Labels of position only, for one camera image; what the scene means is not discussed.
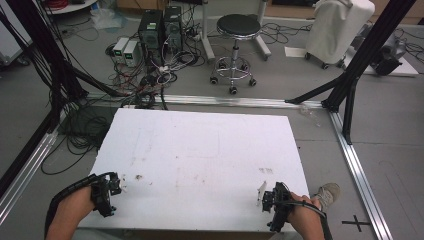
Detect white paper sheet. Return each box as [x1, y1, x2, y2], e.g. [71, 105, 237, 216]
[283, 45, 310, 59]

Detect black frame post with cables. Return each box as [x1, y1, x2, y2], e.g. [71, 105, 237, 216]
[0, 0, 129, 134]

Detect person's right hand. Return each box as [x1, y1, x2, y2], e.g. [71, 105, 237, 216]
[286, 192, 323, 234]

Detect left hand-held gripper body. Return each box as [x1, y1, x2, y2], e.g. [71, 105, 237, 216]
[89, 171, 123, 218]

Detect clear plastic bag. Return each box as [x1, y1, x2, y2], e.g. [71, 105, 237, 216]
[90, 7, 128, 32]

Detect black cable coil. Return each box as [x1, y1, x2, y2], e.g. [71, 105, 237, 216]
[40, 104, 116, 176]

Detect black frame post with braces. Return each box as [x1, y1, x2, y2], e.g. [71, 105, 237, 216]
[284, 0, 418, 146]

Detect small black computer tower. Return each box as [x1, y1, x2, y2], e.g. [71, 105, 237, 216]
[163, 5, 184, 53]

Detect white round table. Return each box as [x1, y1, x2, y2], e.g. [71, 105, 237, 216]
[42, 0, 99, 15]

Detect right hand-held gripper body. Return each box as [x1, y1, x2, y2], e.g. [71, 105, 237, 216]
[261, 181, 296, 233]

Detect dark machine on white board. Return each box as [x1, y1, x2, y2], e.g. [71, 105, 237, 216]
[344, 23, 420, 78]

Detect black round stool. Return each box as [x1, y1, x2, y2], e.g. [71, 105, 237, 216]
[209, 13, 263, 96]

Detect person's beige shoe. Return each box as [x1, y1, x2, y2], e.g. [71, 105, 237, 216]
[312, 182, 342, 213]

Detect large black computer tower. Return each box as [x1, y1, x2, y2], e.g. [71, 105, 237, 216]
[137, 9, 165, 67]

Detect white desk frame legs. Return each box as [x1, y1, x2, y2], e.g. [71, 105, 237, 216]
[199, 0, 273, 63]

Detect tangle of floor cables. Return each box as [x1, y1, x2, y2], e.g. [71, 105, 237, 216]
[104, 39, 206, 111]

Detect white bench power supply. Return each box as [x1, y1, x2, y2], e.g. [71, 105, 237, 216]
[112, 36, 130, 64]
[122, 40, 140, 68]

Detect aluminium floor rail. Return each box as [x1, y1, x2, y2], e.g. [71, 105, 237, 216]
[328, 109, 395, 240]
[0, 111, 68, 225]
[84, 93, 324, 110]

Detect person's left hand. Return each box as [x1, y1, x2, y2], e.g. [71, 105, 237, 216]
[61, 185, 97, 231]

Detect white covered cart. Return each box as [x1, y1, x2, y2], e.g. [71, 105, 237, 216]
[304, 0, 376, 70]

